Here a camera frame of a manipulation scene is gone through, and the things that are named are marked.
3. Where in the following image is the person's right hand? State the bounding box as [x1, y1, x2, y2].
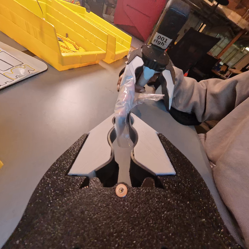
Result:
[116, 70, 162, 94]

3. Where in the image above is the pile of yellow parts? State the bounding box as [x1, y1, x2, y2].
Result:
[58, 34, 86, 53]

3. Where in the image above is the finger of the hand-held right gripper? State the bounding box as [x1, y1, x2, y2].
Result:
[127, 57, 145, 92]
[160, 69, 176, 112]

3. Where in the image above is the black office chair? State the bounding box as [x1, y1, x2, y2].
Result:
[167, 27, 221, 82]

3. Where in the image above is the red plastic bin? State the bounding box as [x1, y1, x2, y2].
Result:
[114, 0, 168, 42]

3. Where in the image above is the person's right forearm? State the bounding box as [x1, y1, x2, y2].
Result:
[171, 66, 249, 123]

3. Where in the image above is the clear plastic bag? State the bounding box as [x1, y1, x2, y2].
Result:
[114, 69, 166, 148]

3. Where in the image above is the person's beige sweatshirt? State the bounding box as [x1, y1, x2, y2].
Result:
[197, 97, 249, 249]

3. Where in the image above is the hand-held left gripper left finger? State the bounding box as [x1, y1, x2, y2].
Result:
[68, 114, 119, 186]

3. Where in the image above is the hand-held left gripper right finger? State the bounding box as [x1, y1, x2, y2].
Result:
[128, 113, 176, 186]

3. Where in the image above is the black textured pad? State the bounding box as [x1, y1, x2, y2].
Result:
[169, 107, 203, 126]

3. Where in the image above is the yellow divided bin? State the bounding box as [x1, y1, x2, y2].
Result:
[0, 0, 108, 71]

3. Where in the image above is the white sticker sheet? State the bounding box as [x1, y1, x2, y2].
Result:
[0, 49, 35, 88]

